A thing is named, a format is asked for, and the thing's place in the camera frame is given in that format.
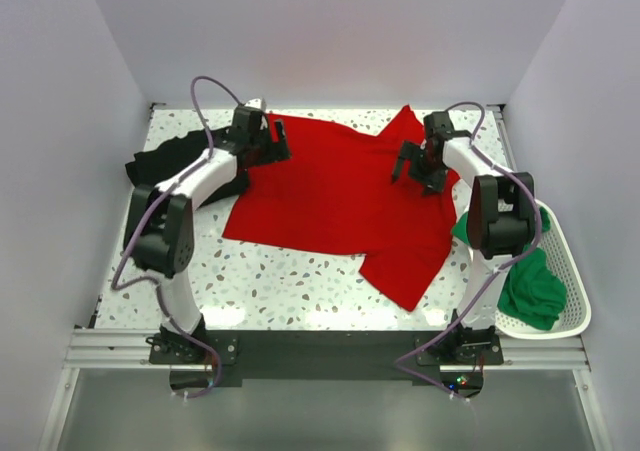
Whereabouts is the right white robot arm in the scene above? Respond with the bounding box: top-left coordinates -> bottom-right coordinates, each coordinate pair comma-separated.
391,111 -> 541,364

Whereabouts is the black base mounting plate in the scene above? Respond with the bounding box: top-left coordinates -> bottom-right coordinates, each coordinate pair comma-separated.
146,330 -> 504,391

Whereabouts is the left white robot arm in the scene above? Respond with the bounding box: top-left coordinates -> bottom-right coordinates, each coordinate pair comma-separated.
112,98 -> 291,363

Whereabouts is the green t shirt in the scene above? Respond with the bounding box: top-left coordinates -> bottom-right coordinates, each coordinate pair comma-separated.
449,205 -> 569,331

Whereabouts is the folded black t shirt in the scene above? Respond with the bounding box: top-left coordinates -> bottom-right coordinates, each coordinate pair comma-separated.
125,129 -> 250,206

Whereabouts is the red t shirt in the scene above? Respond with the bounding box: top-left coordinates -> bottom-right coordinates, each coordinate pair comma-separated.
223,106 -> 459,311

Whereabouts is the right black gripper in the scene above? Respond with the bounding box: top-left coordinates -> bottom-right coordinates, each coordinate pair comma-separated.
391,140 -> 448,197

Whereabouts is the white plastic laundry basket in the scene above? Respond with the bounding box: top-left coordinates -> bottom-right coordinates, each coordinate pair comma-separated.
495,202 -> 591,340

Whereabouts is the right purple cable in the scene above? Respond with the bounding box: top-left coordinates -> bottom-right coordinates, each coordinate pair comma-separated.
394,101 -> 546,390

